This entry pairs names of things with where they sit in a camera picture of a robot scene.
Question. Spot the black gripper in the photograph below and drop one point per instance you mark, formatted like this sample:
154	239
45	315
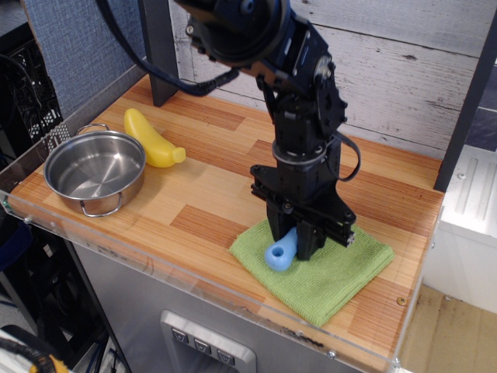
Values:
300	191

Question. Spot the blue and grey scoop spoon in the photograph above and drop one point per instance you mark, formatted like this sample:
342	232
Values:
281	253

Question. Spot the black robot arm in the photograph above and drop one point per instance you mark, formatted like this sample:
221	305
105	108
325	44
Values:
293	68

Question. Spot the green folded cloth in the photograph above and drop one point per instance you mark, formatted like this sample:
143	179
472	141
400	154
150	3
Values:
315	289

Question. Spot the silver dispenser button panel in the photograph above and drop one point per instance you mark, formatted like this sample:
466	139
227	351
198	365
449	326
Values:
195	348

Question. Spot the clear acrylic table guard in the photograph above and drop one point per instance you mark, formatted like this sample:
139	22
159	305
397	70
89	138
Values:
167	251

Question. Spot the yellow plastic banana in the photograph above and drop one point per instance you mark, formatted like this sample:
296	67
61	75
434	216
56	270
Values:
159	152

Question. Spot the white ribbed appliance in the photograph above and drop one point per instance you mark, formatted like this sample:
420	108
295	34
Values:
461	262

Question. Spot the stainless steel pot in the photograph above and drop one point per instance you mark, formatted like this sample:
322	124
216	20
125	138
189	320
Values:
96	172

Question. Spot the yellow object at bottom left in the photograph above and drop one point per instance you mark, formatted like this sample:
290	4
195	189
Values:
49	366

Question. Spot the black plastic crate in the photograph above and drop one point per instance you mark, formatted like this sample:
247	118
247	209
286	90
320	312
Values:
29	106

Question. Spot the dark left frame post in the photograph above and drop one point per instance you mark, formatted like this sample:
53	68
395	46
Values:
159	46

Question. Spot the dark frame post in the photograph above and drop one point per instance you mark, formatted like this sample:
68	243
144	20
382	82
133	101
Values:
159	46
469	108

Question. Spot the dark right frame post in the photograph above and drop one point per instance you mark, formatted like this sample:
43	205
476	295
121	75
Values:
469	108

